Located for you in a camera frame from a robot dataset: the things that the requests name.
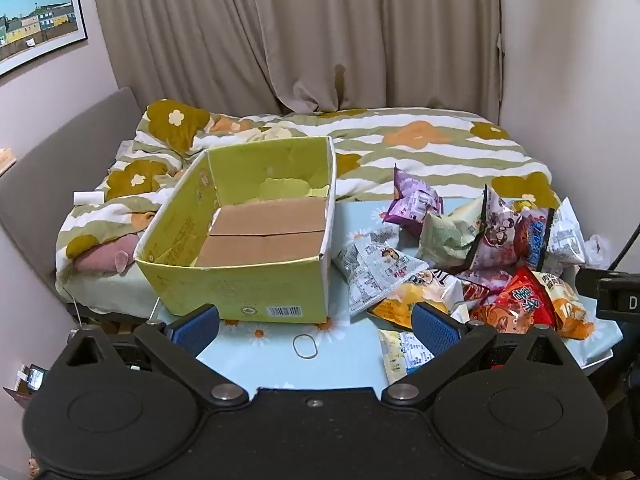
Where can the framed wall picture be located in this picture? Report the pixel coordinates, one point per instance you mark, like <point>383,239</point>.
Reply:
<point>37,20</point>

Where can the white plastic bag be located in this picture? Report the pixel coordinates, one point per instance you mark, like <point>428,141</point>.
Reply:
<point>597,250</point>

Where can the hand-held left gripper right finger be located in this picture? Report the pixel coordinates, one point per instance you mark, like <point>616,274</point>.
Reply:
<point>434,330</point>

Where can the grey padded headboard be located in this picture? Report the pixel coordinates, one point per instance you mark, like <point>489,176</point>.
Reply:
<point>50,150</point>

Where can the yellow-green cardboard box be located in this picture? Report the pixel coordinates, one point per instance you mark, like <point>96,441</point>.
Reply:
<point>240,285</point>

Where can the rubber band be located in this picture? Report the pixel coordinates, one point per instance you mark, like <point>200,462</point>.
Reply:
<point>295,347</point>

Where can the floral striped blanket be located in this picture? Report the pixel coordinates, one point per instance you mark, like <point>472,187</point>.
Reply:
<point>425,155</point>

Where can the small dark device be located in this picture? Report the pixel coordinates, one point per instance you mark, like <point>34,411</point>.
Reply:
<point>37,377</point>

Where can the pile of snack packets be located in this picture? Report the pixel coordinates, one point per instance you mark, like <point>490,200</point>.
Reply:
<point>520,300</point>

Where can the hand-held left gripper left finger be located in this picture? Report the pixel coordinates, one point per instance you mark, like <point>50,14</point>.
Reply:
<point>196,331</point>

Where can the beige curtain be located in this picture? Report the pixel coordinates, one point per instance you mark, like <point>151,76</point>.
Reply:
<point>300,35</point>

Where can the small white roll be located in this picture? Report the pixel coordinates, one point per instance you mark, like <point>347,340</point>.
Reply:
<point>88,199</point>

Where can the pink plush toy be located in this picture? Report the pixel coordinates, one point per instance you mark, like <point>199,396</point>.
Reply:
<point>107,257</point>

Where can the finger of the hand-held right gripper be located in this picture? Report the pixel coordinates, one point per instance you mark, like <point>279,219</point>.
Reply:
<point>617,295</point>

